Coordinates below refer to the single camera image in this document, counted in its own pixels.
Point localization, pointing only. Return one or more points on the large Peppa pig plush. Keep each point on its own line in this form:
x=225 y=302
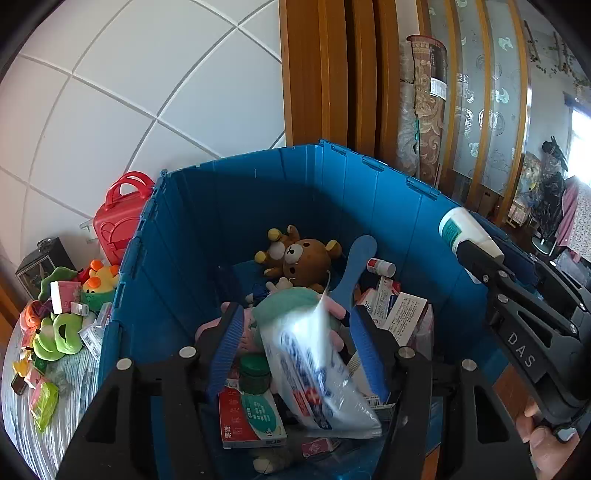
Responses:
x=279 y=304

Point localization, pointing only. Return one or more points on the orange pink pig plush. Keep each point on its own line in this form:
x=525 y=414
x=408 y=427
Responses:
x=30 y=317

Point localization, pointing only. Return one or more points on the green yellow duck plush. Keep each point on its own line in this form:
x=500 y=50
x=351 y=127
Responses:
x=101 y=285

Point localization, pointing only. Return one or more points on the green round jar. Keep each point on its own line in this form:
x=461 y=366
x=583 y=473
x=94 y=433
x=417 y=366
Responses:
x=254 y=373

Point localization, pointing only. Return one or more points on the person right hand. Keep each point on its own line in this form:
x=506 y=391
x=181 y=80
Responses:
x=548 y=453

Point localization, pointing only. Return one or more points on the green frog plush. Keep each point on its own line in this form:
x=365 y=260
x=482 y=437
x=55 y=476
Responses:
x=58 y=337

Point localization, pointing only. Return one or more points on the blue plastic storage crate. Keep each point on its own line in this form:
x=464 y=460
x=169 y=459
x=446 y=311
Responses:
x=192 y=255

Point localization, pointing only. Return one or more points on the white blue plastic bag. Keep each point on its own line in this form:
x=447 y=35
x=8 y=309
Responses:
x=313 y=381

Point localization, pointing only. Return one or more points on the white tissue pack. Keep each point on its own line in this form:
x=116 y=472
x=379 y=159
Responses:
x=63 y=293

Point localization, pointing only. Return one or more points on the red toy suitcase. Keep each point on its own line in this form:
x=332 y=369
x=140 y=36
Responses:
x=116 y=220

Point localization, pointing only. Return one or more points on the black coffee cup gift box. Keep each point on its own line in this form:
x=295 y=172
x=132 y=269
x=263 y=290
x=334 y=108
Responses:
x=40 y=263

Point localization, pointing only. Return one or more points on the green wet wipes pack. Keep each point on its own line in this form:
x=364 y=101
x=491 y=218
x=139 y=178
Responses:
x=43 y=403

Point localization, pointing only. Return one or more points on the white green lotion bottle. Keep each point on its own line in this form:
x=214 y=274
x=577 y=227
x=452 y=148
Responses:
x=459 y=225

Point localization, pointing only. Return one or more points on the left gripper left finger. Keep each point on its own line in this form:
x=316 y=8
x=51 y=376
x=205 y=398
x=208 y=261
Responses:
x=144 y=421

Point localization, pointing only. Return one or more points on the blue shoehorn paddle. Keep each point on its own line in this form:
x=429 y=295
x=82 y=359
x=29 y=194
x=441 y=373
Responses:
x=362 y=249

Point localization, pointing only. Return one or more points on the brown bear plush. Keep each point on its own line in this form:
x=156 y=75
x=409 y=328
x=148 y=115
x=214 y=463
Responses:
x=304 y=262

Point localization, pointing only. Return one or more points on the rolled carpet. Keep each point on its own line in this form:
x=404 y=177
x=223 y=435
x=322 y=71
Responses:
x=423 y=93

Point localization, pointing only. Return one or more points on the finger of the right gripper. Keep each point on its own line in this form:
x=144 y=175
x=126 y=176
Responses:
x=500 y=280
x=548 y=282

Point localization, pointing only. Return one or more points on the purple white medicine box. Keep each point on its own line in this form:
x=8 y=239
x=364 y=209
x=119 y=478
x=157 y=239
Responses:
x=404 y=317

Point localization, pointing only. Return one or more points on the red green toothpaste box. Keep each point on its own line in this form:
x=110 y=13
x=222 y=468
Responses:
x=249 y=421

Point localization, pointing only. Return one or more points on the wooden glass partition screen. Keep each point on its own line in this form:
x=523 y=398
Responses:
x=488 y=100

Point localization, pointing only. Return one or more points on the green felt leaf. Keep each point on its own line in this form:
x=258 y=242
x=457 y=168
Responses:
x=60 y=273

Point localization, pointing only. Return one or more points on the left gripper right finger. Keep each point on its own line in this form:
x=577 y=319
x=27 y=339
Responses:
x=478 y=438

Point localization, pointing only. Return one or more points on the white red small bottle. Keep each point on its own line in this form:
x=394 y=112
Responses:
x=381 y=267

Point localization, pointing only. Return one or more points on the yellow duck snowball clamp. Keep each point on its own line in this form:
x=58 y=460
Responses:
x=24 y=364

